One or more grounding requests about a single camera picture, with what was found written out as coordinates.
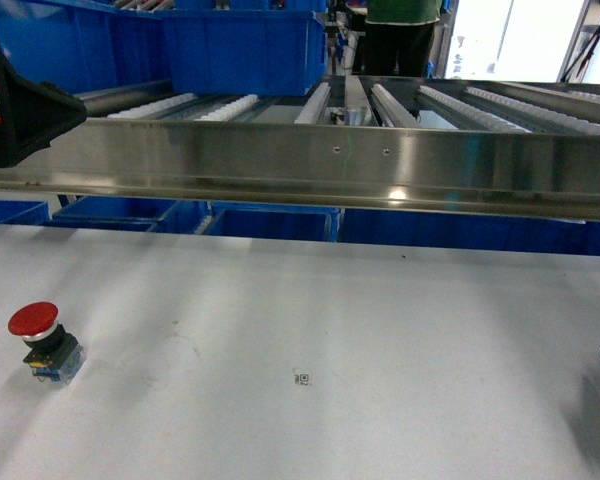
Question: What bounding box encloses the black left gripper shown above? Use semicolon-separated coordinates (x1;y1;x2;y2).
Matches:
0;49;87;169

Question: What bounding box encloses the red mushroom push button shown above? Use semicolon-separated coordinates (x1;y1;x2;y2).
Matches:
8;301;85;385

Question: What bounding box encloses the blue bin under shelf left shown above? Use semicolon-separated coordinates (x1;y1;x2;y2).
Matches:
44;196;181;234

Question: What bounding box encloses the blue bin under shelf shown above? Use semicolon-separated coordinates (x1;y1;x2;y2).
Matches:
44;196;181;234
199;202;343;242
338;209;600;256

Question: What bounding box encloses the stainless steel roller shelf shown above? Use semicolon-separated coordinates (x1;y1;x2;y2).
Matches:
0;77;600;220

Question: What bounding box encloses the blue bin under shelf centre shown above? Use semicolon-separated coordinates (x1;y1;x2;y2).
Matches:
199;202;343;242

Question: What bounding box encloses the blue bin under shelf right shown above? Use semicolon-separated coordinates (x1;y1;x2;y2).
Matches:
338;209;600;256

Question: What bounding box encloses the large blue bin upper left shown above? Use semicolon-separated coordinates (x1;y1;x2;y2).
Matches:
0;1;170;93

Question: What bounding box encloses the blue bin far left edge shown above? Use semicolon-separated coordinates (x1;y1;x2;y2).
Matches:
0;200;50;225

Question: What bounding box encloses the blue bin on rollers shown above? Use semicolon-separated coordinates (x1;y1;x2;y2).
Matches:
158;10;327;96

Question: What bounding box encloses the small square marker sticker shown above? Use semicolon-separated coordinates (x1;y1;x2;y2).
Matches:
293;369;313;386

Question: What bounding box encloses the person in green shirt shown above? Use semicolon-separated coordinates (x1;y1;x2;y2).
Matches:
365;0;442;78

